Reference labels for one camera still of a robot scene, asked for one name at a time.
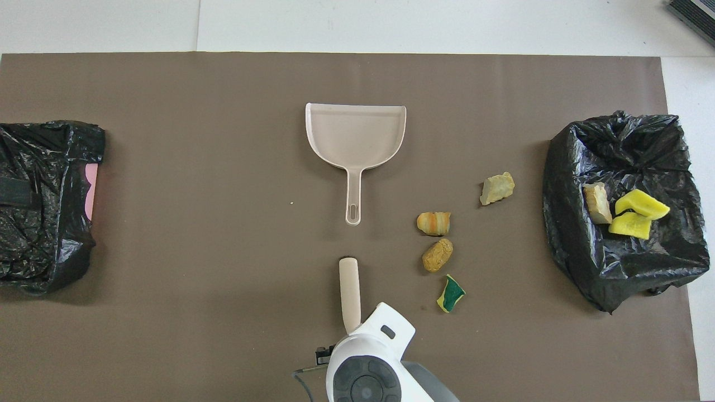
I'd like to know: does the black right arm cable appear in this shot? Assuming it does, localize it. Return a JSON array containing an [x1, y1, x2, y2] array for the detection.
[[293, 366, 336, 402]]

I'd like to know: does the dark grey ribbed device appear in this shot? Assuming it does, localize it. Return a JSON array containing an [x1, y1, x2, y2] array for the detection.
[[666, 0, 715, 46]]

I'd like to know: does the pale yellow scrap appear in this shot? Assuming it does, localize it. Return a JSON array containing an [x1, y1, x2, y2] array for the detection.
[[480, 171, 516, 206]]

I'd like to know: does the brown table mat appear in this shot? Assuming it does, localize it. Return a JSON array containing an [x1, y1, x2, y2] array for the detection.
[[0, 52, 702, 402]]

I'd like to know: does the beige plastic dustpan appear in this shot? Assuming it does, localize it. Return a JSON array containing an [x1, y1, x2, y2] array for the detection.
[[305, 103, 407, 226]]

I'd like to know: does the green and yellow sponge piece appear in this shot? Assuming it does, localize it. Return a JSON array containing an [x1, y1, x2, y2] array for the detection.
[[436, 274, 466, 313]]

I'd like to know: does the brown oval bread roll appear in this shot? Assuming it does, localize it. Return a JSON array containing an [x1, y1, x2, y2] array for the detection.
[[422, 238, 454, 273]]

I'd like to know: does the beige hand brush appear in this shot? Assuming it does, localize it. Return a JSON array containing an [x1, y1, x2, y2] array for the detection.
[[339, 257, 362, 336]]

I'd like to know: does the black bag lined pink bin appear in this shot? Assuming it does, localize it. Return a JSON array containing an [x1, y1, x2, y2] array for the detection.
[[0, 120, 107, 296]]

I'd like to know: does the orange striped sponge scrap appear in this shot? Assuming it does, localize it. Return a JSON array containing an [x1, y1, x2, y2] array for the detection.
[[417, 212, 451, 236]]

